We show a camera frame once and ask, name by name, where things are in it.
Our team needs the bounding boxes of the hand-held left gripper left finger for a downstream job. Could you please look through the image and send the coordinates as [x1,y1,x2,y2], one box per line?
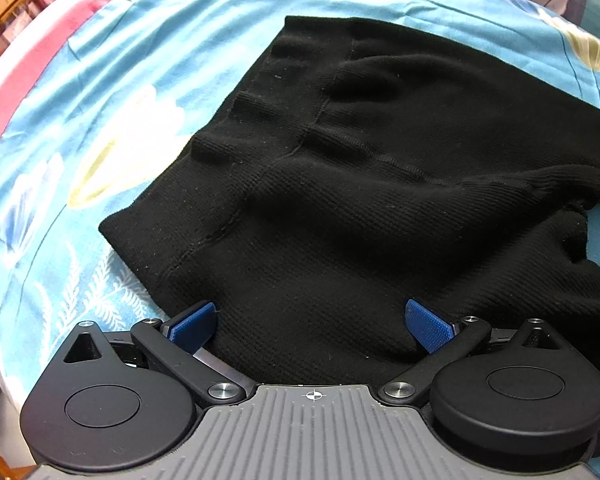
[62,301,247,407]

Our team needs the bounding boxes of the black knit pants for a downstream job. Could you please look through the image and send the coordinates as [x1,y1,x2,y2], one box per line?
[98,15,600,390]

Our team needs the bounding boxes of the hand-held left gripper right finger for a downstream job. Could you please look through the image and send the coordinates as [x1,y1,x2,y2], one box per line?
[380,298,568,406]

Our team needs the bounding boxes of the blue floral bedsheet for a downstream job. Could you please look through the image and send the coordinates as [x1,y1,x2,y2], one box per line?
[0,0,600,480]

